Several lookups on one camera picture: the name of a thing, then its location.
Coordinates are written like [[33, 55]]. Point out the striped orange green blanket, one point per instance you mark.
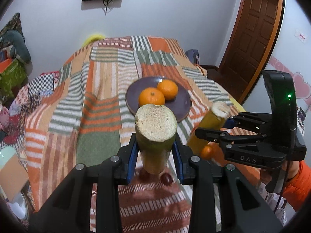
[[97, 97]]

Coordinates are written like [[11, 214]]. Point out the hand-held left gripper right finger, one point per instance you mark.
[[177, 161]]

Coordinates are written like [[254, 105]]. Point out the pink heart wall sticker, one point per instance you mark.
[[302, 85]]

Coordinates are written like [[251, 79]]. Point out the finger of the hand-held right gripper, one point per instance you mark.
[[252, 122], [245, 150]]

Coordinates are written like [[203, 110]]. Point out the brown wooden door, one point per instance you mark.
[[252, 29]]

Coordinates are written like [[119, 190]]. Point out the grey plush toy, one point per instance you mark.
[[20, 46]]

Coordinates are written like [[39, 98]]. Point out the person's right hand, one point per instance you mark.
[[266, 176]]

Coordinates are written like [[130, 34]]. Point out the dark patterned pillow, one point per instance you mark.
[[13, 25]]

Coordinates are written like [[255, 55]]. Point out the red grape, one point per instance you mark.
[[167, 179]]

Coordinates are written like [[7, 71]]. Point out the thin yellow sugarcane piece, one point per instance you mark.
[[209, 123]]

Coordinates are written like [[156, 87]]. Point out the small orange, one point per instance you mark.
[[207, 152]]

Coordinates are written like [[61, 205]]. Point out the purple plate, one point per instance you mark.
[[181, 102]]

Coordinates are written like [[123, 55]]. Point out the brown cardboard sheet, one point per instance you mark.
[[12, 177]]

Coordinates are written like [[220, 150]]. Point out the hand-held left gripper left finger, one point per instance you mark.
[[132, 156]]

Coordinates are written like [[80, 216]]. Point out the checkered colourful quilt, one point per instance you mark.
[[26, 94]]

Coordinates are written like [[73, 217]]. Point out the white wall label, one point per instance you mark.
[[300, 36]]

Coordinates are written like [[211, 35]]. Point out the thick green sugarcane piece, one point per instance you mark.
[[155, 126]]

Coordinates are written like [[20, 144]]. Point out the large orange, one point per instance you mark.
[[167, 89], [151, 98]]

